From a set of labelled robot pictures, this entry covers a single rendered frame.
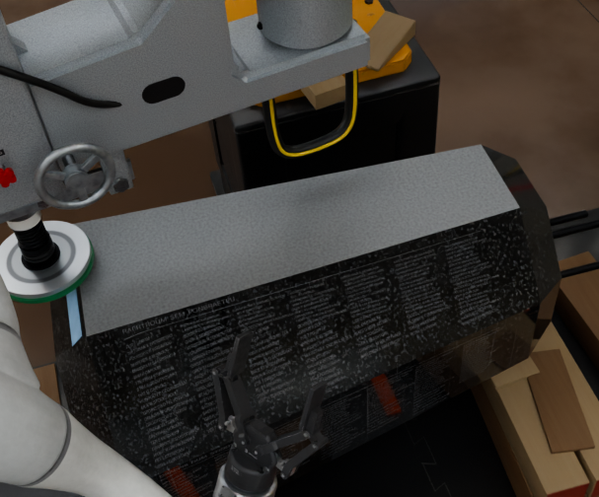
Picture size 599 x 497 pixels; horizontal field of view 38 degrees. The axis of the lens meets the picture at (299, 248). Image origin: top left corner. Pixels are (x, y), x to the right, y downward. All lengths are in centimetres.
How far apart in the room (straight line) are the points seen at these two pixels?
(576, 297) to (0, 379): 211
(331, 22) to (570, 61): 222
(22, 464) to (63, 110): 81
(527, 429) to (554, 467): 12
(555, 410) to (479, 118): 148
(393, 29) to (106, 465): 174
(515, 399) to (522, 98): 157
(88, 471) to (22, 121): 74
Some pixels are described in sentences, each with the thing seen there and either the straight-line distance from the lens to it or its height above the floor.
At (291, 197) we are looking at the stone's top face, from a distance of 206.
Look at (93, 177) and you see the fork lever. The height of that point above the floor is 110.
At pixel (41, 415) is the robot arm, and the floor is 149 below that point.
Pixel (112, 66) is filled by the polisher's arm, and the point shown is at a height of 136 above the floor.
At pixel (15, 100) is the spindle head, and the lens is 159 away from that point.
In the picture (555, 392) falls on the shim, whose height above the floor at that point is 26.
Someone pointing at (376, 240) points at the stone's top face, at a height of 82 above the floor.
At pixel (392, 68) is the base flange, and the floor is 76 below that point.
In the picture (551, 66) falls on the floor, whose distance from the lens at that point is 383.
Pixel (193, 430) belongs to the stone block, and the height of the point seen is 64.
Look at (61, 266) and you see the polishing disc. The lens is 196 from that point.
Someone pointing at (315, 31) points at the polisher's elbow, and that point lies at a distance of 175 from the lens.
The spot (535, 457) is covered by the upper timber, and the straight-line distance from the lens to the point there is 235.
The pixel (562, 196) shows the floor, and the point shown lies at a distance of 327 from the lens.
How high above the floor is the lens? 229
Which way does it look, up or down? 49 degrees down
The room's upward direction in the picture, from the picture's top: 6 degrees counter-clockwise
